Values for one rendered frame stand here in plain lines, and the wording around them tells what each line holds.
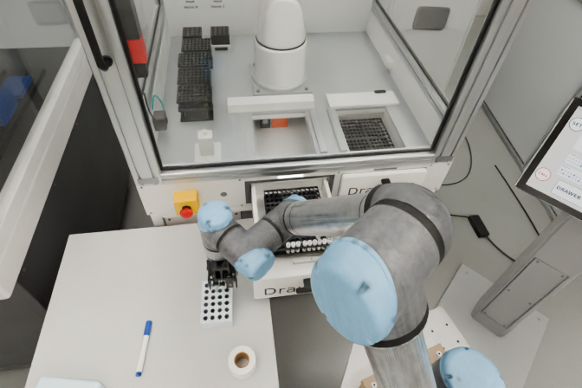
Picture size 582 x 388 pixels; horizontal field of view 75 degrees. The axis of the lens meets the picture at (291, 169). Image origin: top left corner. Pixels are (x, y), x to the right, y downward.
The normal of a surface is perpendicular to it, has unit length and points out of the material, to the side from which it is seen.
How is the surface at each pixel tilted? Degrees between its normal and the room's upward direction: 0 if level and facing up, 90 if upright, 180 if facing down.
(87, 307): 0
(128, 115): 90
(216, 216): 0
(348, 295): 84
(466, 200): 0
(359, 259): 11
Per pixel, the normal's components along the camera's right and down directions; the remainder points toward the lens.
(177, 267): 0.04, -0.68
